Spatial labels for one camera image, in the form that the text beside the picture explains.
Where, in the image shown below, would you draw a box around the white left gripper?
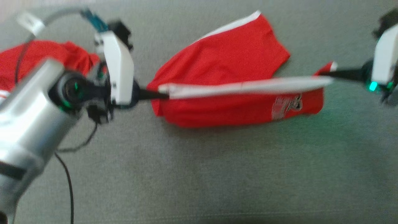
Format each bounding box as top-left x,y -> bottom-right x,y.
50,31 -> 170,122

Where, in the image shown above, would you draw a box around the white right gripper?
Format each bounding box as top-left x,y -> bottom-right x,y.
319,25 -> 398,106

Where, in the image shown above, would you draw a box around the red shorts with white trim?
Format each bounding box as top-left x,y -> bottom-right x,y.
146,11 -> 338,128

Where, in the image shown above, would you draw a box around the red and white jersey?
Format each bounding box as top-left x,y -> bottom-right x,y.
0,40 -> 100,105

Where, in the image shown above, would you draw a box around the grey sofa seat cushion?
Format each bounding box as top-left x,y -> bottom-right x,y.
0,0 -> 398,224

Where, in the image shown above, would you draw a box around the teal camera cable connector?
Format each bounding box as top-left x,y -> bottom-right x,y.
81,9 -> 108,32

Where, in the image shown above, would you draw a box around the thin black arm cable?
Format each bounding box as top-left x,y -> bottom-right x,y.
14,8 -> 98,224

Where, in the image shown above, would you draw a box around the white cable label tag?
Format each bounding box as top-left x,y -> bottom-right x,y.
16,12 -> 46,36

